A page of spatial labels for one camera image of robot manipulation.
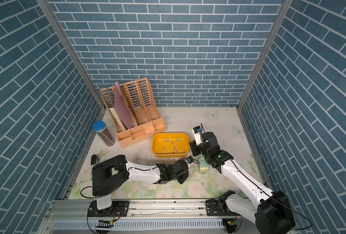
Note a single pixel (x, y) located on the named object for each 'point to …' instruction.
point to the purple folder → (120, 105)
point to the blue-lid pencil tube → (99, 126)
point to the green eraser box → (203, 167)
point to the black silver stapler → (95, 160)
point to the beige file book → (118, 125)
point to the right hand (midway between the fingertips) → (193, 142)
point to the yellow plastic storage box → (166, 145)
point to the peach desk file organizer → (140, 96)
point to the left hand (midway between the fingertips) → (190, 175)
